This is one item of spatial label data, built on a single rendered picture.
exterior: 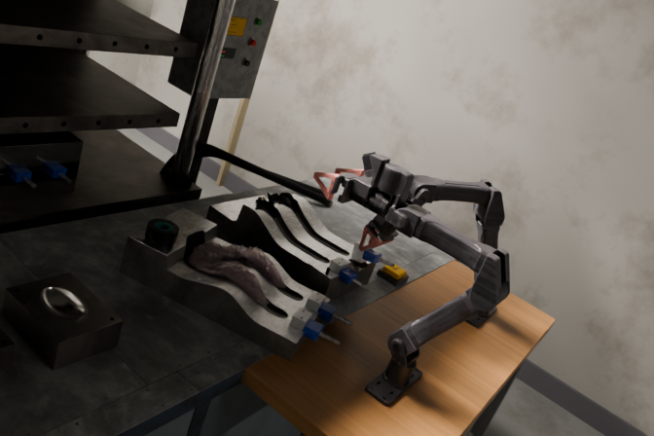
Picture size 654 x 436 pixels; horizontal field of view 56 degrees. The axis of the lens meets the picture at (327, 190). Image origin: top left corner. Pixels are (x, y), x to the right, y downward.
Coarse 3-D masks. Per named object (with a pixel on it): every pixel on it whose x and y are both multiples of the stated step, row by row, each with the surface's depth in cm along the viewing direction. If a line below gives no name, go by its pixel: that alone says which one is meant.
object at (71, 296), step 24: (24, 288) 131; (48, 288) 134; (72, 288) 136; (24, 312) 126; (48, 312) 127; (72, 312) 132; (96, 312) 132; (24, 336) 127; (48, 336) 122; (72, 336) 123; (96, 336) 128; (48, 360) 123; (72, 360) 125
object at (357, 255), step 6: (354, 246) 187; (354, 252) 187; (360, 252) 186; (366, 252) 186; (372, 252) 186; (378, 252) 187; (354, 258) 187; (360, 258) 186; (366, 258) 186; (372, 258) 184; (378, 258) 185; (390, 264) 183
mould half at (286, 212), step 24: (216, 216) 197; (240, 216) 191; (264, 216) 188; (288, 216) 196; (312, 216) 205; (240, 240) 192; (264, 240) 187; (312, 240) 194; (336, 240) 199; (288, 264) 183; (312, 264) 179; (312, 288) 178; (336, 288) 180
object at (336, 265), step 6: (336, 258) 181; (342, 258) 182; (330, 264) 179; (336, 264) 178; (342, 264) 179; (348, 264) 181; (336, 270) 178; (342, 270) 178; (348, 270) 180; (342, 276) 178; (348, 276) 177; (354, 276) 178; (348, 282) 177; (354, 282) 178; (360, 282) 177; (366, 288) 176
